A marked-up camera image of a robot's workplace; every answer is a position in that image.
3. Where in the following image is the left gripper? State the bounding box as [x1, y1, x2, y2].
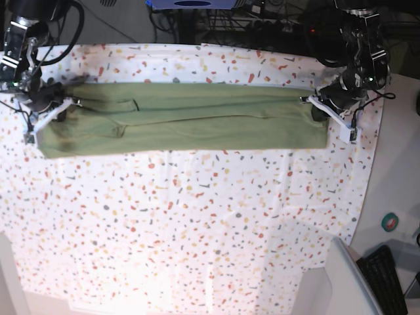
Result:
[299, 77, 368, 122]

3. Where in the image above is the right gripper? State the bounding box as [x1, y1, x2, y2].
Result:
[12, 83, 81, 122]

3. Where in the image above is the green t-shirt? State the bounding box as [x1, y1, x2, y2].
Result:
[38, 83, 327, 159]

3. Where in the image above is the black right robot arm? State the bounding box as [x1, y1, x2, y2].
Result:
[1, 1, 85, 114]

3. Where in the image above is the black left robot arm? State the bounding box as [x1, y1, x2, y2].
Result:
[301, 1, 396, 115]

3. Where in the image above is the blue white box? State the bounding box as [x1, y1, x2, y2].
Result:
[146, 0, 247, 10]

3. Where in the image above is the green tape roll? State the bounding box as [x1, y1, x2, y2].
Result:
[381, 213, 399, 232]

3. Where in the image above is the terrazzo patterned tablecloth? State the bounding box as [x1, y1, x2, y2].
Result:
[0, 43, 388, 315]

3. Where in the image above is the black keyboard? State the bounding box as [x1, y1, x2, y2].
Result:
[356, 245, 408, 315]

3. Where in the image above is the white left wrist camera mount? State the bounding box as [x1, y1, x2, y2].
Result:
[307, 95, 358, 144]

